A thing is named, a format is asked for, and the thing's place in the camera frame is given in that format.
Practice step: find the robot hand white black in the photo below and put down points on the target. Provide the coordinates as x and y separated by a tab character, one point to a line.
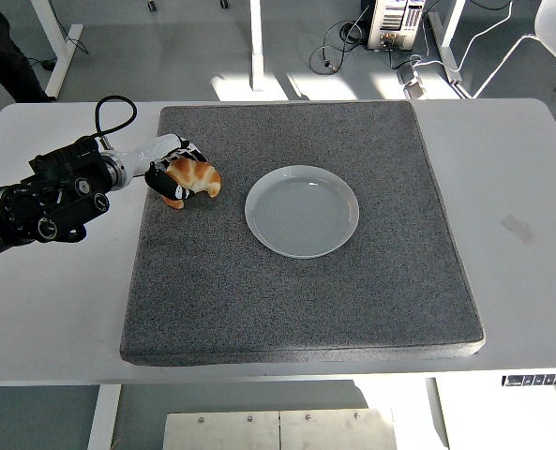
151	147

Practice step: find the croissant bread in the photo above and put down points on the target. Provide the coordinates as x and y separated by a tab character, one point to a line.
198	175

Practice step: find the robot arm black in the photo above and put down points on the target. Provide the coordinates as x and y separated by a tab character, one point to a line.
62	187

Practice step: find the grey round plate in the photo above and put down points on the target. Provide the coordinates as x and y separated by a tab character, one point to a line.
301	215

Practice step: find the grey metal plate with screws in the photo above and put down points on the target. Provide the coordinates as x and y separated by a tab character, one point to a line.
277	431

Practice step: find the white desk leg with foot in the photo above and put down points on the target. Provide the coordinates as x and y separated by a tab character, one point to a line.
64	51
446	56
257	47

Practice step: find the person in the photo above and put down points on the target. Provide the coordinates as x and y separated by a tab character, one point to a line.
1	56

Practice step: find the grey speckled mat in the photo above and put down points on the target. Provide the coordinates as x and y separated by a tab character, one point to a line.
282	304

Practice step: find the grey power adapter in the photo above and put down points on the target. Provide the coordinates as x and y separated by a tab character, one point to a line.
411	82

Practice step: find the open computer tower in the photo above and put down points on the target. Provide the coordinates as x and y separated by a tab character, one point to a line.
395	23

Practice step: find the white table leg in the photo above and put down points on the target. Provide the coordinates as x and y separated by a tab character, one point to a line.
437	417
104	417

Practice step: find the table height control panel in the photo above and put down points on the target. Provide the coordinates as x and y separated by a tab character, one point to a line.
540	379

